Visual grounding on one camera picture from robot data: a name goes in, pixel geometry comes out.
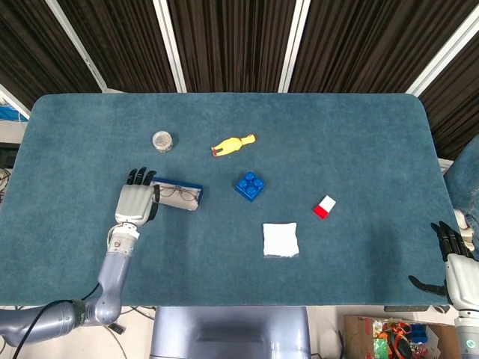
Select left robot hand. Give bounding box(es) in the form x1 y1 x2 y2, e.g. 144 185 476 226
114 167 162 227

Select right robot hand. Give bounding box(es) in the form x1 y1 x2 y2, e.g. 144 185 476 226
408 221 479 310

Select blue and white glasses case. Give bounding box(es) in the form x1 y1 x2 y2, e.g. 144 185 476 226
151 177 204 212

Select wire-frame eyeglasses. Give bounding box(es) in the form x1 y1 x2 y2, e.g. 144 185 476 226
159 183 201 201

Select cardboard box of toys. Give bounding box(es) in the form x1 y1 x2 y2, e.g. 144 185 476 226
344 315 461 359

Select black equipment box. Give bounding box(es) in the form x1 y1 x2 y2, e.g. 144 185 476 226
0 141 19 168

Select blue plastic bin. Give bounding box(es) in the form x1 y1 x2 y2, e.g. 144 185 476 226
409 323 430 344

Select round silver jar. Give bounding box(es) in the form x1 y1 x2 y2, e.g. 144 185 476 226
151 129 175 153

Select orange black goggles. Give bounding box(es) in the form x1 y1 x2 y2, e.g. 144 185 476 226
387 322 412 343

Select yellow rubber chicken toy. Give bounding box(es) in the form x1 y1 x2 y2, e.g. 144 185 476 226
210 133 258 158

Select blue building block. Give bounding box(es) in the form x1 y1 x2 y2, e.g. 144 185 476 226
234 171 267 203

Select white cloth in plastic bag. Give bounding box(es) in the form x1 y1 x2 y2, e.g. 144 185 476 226
262 222 301 259

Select red and white block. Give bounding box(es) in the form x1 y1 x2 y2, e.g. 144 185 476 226
312 194 337 221

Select blue-grey robot torso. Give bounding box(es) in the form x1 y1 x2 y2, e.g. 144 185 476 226
149 306 312 359

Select blue carpet table mat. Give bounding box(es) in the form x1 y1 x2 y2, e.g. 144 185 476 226
0 92 460 307

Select dark brown pleated curtain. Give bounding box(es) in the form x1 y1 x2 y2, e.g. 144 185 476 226
0 0 479 162

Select black floor cable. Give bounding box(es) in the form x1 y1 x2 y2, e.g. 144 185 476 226
119 306 156 322

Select white metal frame post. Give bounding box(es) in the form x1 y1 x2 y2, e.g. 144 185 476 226
277 0 311 93
152 0 187 93
406 14 479 96
45 0 110 93
0 84 31 117

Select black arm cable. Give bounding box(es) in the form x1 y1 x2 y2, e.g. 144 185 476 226
13 282 102 359

